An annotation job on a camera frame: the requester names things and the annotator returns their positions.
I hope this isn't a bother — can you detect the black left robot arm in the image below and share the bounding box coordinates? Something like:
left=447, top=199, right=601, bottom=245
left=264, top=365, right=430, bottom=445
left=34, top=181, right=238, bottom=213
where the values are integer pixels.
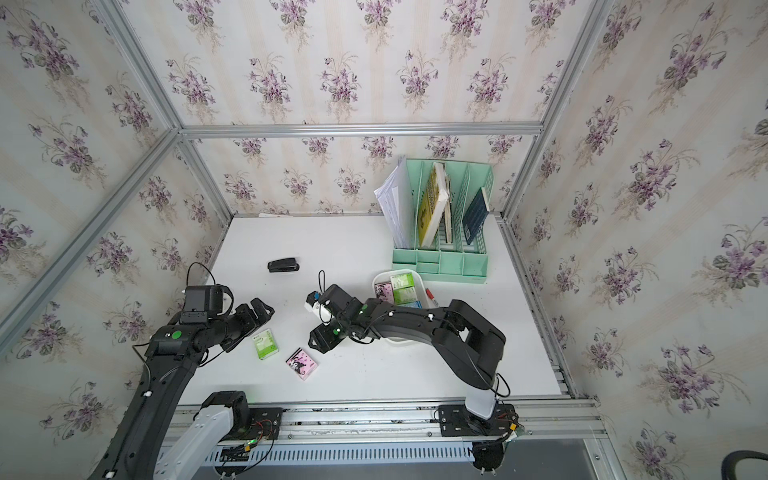
left=90, top=298, right=275, bottom=479

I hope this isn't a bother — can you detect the green tissue pack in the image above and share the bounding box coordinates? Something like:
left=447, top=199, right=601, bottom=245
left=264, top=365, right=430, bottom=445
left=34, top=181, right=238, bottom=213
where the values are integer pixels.
left=252, top=329, right=279, bottom=360
left=390, top=272, right=415, bottom=290
left=394, top=287, right=419, bottom=305

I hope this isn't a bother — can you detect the white storage box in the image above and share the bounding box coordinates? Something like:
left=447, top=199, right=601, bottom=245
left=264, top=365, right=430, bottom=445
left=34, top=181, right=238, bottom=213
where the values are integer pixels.
left=368, top=269, right=437, bottom=345

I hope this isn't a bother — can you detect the pink tissue pack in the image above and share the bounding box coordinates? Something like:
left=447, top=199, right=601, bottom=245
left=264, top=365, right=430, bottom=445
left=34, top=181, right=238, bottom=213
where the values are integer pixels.
left=286, top=348, right=318, bottom=380
left=374, top=281, right=395, bottom=304

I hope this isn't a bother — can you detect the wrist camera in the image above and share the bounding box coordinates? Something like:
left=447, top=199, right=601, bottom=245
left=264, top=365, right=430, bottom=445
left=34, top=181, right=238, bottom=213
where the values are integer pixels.
left=305, top=291, right=332, bottom=323
left=179, top=284, right=234, bottom=324

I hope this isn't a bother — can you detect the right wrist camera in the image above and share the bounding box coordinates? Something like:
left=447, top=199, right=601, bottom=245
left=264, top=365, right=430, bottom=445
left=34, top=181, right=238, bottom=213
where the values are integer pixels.
left=305, top=291, right=332, bottom=323

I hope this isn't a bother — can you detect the yellow cover book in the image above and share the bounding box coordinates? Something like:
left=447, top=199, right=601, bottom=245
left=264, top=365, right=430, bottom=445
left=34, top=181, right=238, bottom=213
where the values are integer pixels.
left=416, top=162, right=450, bottom=249

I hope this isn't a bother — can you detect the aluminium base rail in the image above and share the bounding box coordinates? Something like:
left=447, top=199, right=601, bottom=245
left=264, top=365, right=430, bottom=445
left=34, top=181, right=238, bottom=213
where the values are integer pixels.
left=143, top=395, right=607, bottom=469

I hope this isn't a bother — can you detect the white paper stack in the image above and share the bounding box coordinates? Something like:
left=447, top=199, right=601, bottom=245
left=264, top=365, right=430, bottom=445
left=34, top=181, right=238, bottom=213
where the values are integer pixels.
left=374, top=156, right=414, bottom=249

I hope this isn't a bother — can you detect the dark blue book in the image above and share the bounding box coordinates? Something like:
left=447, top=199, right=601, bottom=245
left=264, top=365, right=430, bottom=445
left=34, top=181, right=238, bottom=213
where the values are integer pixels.
left=462, top=187, right=490, bottom=245

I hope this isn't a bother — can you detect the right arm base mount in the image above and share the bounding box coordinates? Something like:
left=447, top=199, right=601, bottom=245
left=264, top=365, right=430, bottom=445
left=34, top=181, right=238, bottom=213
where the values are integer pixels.
left=433, top=402, right=528, bottom=474

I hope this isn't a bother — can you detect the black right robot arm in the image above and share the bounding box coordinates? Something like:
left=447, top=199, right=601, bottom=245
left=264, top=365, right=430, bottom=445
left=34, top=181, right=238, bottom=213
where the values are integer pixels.
left=305, top=284, right=506, bottom=421

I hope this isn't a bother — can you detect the mint green desk organizer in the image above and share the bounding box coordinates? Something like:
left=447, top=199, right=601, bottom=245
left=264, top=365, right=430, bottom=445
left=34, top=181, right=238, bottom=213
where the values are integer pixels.
left=392, top=159, right=494, bottom=284

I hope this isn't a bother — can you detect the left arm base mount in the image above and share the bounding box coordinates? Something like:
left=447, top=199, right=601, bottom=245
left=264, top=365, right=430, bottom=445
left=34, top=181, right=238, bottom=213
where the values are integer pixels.
left=196, top=390, right=284, bottom=466

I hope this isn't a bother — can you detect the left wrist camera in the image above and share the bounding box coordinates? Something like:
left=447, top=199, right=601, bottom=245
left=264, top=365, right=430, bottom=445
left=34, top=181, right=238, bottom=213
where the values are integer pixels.
left=179, top=284, right=234, bottom=324

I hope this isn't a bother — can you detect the black stapler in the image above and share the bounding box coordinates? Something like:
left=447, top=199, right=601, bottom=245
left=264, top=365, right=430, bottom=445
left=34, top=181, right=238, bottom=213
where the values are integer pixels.
left=267, top=257, right=300, bottom=273

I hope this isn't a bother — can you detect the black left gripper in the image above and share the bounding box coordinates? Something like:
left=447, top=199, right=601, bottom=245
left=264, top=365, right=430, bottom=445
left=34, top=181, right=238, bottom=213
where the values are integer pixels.
left=205, top=295, right=274, bottom=351

